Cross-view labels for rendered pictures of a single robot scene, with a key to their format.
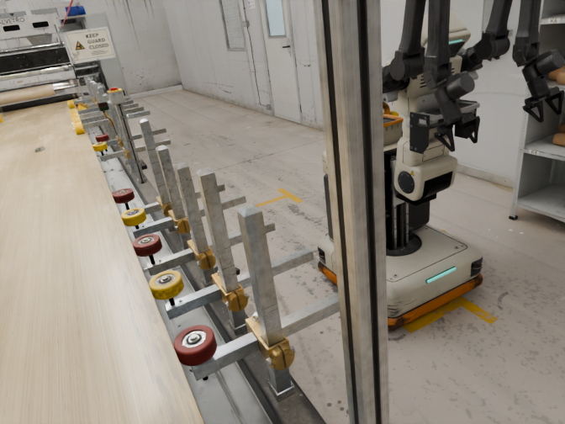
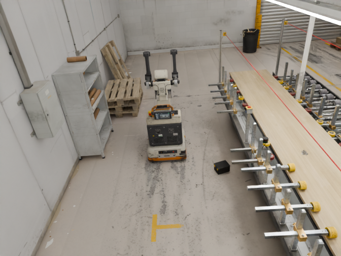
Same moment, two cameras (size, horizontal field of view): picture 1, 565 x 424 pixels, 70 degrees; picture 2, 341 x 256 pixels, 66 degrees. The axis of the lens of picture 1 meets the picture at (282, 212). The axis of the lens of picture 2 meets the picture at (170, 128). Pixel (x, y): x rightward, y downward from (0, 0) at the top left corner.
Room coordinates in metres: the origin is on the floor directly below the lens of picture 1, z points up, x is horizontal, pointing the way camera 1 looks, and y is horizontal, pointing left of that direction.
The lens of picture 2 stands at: (5.15, 1.17, 2.73)
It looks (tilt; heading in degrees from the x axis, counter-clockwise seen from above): 31 degrees down; 207
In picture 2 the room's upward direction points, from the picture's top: 5 degrees counter-clockwise
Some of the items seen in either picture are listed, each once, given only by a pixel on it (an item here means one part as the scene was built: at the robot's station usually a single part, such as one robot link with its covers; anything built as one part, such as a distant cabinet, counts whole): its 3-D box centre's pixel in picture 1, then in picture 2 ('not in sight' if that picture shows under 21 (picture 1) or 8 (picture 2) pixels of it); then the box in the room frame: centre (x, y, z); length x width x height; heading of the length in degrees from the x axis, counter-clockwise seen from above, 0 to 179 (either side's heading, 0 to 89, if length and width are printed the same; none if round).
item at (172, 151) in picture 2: not in sight; (167, 151); (2.16, -0.42, 0.23); 0.41 x 0.02 x 0.08; 114
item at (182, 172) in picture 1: (198, 237); (228, 91); (1.10, 0.26, 0.88); 0.04 x 0.04 x 0.48; 24
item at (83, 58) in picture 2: not in sight; (76, 59); (1.99, -1.98, 1.59); 0.30 x 0.08 x 0.08; 114
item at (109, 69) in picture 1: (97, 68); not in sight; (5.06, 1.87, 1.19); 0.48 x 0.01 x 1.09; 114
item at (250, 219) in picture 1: (268, 314); (223, 78); (0.65, 0.06, 0.92); 0.04 x 0.04 x 0.48; 24
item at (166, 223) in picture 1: (192, 215); (228, 102); (1.39, 0.34, 0.83); 0.43 x 0.03 x 0.04; 114
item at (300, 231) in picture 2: not in sight; (299, 231); (3.63, 1.41, 0.95); 0.14 x 0.06 x 0.05; 24
